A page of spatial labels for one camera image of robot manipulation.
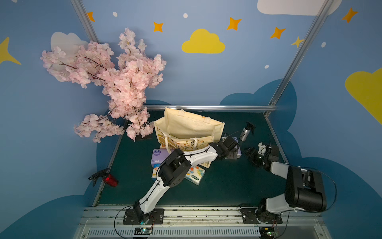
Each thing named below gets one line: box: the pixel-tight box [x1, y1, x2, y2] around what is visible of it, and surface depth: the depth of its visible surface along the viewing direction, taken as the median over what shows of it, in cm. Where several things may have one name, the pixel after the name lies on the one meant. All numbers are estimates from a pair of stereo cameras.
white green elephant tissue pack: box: [184, 164, 206, 186], surface depth 85 cm
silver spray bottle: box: [239, 121, 257, 142], surface depth 100 cm
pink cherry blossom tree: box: [40, 28, 167, 143], surface depth 70 cm
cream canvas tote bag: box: [153, 107, 225, 154], surface depth 86 cm
